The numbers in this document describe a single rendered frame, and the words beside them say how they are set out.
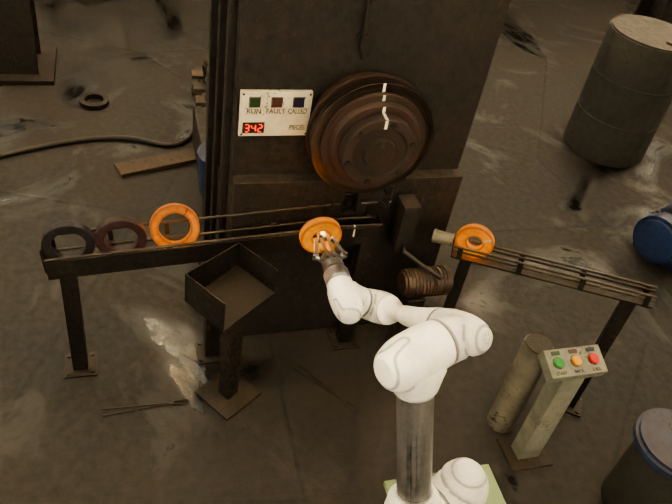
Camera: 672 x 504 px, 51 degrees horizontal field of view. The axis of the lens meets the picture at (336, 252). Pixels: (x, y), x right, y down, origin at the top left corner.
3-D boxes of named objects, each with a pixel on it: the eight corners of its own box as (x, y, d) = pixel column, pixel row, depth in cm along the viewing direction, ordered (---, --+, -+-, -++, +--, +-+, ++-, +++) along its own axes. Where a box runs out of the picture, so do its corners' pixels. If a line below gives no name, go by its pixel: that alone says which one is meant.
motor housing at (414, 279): (376, 345, 330) (399, 261, 296) (419, 340, 337) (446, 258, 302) (384, 366, 321) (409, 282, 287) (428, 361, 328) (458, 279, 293)
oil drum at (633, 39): (548, 125, 524) (593, 9, 466) (614, 124, 541) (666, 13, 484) (588, 170, 482) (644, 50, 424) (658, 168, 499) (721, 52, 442)
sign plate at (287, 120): (237, 133, 256) (240, 89, 244) (306, 132, 263) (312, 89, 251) (238, 136, 254) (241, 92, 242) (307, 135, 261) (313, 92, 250)
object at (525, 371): (482, 412, 309) (519, 334, 276) (506, 409, 313) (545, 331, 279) (493, 435, 301) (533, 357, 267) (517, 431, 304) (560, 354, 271)
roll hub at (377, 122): (333, 179, 257) (345, 113, 239) (403, 177, 265) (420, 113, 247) (337, 188, 253) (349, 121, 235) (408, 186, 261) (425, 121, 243)
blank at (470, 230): (464, 256, 295) (462, 261, 292) (451, 226, 288) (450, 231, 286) (499, 250, 287) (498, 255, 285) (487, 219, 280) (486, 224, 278)
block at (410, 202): (385, 236, 303) (396, 192, 288) (402, 235, 306) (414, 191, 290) (393, 253, 296) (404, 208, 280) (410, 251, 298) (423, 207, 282)
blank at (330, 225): (299, 218, 249) (301, 225, 247) (341, 213, 253) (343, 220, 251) (297, 249, 260) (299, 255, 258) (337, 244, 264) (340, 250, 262)
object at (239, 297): (183, 399, 292) (184, 273, 245) (229, 365, 308) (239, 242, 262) (217, 428, 283) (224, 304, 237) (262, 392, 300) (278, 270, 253)
